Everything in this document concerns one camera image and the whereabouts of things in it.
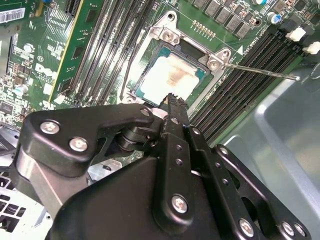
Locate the metal socket cover frame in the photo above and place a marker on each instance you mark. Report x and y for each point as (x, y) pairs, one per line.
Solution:
(192, 50)

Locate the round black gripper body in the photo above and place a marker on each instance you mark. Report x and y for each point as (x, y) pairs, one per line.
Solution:
(107, 212)

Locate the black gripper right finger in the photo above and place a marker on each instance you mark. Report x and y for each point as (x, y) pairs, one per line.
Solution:
(220, 172)

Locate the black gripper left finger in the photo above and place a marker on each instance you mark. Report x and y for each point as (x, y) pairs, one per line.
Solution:
(45, 150)

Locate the silver-topped green CPU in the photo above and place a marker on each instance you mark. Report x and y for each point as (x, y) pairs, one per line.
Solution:
(170, 75)

